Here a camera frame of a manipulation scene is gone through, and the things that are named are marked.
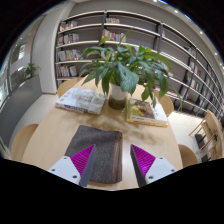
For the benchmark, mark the grey low counter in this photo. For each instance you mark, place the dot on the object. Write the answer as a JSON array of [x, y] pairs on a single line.
[[16, 106]]

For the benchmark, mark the yellow picture book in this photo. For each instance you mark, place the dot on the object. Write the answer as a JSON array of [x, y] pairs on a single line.
[[145, 111]]

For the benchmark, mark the light wooden round-back chair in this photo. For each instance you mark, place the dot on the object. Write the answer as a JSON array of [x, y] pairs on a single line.
[[21, 140], [188, 156], [65, 86], [166, 103]]

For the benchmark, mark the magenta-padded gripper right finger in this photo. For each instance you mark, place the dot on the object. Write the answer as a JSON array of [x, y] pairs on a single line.
[[158, 168]]

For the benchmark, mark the green potted plant white pot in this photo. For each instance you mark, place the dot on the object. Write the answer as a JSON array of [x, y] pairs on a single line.
[[128, 71]]

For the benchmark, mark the dark metal bookshelf unit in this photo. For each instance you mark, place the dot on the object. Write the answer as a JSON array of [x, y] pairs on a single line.
[[76, 36]]

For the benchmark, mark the large white book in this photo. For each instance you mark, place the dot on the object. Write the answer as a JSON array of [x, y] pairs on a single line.
[[80, 100]]

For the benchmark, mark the round ceiling lights group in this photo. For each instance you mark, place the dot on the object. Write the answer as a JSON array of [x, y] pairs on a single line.
[[201, 32]]

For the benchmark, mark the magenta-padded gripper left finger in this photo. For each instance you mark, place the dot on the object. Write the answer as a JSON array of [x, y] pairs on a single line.
[[66, 168]]

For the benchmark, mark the small green floor plant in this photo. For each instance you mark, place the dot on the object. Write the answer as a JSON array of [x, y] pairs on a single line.
[[30, 70]]

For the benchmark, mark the zigzag striped brown towel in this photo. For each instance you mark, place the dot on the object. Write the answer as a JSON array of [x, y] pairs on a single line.
[[105, 150]]

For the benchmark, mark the wooden slatted chairs group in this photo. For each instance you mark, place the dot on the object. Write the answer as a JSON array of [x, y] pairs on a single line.
[[211, 133]]

